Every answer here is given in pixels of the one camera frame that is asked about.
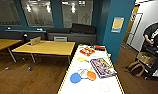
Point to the yellow gaming table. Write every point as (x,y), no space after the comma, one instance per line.
(88,87)

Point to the tan open box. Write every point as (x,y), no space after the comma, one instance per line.
(35,41)

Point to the orange game box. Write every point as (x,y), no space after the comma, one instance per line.
(87,51)

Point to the dark grey sofa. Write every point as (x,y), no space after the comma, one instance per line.
(75,33)

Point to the red and black paddle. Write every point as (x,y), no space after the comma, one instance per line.
(100,48)

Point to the white rectangular pad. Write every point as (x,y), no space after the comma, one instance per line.
(60,39)

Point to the blue plate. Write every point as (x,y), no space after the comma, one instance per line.
(82,71)

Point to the orange bowl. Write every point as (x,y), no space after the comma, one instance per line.
(91,75)

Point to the interior glass window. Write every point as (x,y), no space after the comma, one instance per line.
(77,14)
(37,14)
(6,13)

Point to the long yellow wooden table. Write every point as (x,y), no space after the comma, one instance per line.
(45,47)
(5,43)

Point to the black chair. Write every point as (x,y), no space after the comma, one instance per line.
(26,37)

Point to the brown wooden door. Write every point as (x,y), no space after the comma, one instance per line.
(130,26)

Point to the tan backpack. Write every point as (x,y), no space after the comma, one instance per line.
(135,70)

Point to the long dark grey bench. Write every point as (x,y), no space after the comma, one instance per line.
(15,34)

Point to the tan woven basket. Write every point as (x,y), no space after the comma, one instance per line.
(146,58)

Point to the person in dark shirt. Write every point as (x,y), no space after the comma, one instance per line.
(154,33)

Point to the yellow wall sign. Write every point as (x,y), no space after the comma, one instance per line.
(117,25)

